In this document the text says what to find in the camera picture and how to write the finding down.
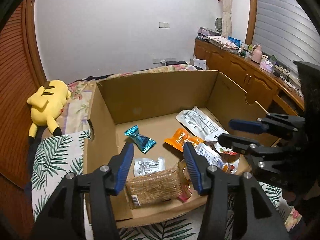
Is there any beige curtain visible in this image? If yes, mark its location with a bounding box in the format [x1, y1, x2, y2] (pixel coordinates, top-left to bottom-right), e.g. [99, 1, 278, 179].
[221, 0, 233, 38]

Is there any brown cracker bar packet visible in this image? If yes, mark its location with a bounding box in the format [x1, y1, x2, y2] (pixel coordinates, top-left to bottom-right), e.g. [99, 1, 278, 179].
[125, 161, 184, 209]

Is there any orange white snack packet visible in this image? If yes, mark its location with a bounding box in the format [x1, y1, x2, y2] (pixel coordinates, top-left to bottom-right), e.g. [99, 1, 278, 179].
[176, 106, 228, 143]

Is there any white wall switch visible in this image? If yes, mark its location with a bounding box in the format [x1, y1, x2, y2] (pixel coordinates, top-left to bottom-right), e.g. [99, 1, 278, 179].
[159, 22, 170, 29]

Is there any grey window blind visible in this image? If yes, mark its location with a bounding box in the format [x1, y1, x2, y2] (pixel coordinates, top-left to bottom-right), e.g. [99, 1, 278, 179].
[253, 0, 319, 73]

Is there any small white fan heater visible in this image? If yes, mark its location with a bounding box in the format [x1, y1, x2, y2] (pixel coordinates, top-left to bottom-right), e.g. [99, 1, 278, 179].
[215, 17, 222, 33]

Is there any blue white date pouch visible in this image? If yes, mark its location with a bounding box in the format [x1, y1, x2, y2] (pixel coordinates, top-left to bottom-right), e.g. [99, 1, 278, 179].
[196, 143, 230, 173]

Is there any floral quilt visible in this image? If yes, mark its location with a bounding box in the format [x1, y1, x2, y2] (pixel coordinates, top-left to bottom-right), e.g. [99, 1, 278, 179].
[41, 64, 304, 231]

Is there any teal candy wrapper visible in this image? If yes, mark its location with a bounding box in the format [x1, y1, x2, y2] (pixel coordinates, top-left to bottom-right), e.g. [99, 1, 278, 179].
[124, 125, 157, 154]

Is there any yellow Pikachu plush toy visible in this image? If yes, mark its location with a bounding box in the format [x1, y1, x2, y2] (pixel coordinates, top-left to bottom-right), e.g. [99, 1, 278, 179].
[27, 80, 71, 143]

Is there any pink kettle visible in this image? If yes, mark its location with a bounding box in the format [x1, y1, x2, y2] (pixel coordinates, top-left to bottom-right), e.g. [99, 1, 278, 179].
[251, 45, 263, 64]

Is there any blue box on cabinet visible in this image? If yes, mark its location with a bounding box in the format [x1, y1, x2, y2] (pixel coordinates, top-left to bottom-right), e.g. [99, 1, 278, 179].
[228, 36, 241, 47]

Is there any wooden sideboard cabinet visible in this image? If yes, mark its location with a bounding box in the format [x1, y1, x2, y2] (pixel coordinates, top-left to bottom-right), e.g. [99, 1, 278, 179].
[194, 38, 304, 115]

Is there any white box behind bed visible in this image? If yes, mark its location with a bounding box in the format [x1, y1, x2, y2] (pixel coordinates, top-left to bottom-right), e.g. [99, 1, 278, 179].
[190, 59, 207, 70]

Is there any pink tissue box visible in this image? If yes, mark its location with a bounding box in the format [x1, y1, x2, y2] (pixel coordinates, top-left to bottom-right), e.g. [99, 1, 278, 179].
[259, 60, 273, 73]

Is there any small orange snack packet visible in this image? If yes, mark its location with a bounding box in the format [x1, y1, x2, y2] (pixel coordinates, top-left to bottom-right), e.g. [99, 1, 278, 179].
[164, 128, 204, 152]

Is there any brown cardboard box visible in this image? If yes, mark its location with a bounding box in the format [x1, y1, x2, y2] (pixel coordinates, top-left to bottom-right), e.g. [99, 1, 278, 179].
[83, 70, 282, 229]

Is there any folded floral cloth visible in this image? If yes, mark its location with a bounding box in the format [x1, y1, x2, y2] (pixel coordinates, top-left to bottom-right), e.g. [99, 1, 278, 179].
[208, 35, 239, 50]

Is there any pink snack packet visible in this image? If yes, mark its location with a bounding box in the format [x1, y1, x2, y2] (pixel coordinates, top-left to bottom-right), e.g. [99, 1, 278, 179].
[178, 148, 240, 202]

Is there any white silver snack pouch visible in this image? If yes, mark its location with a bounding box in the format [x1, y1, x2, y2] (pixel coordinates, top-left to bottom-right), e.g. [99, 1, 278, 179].
[133, 157, 165, 177]

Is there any wooden louvred wardrobe door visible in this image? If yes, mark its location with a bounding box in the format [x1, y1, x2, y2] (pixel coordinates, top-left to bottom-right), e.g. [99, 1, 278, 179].
[1, 0, 47, 239]

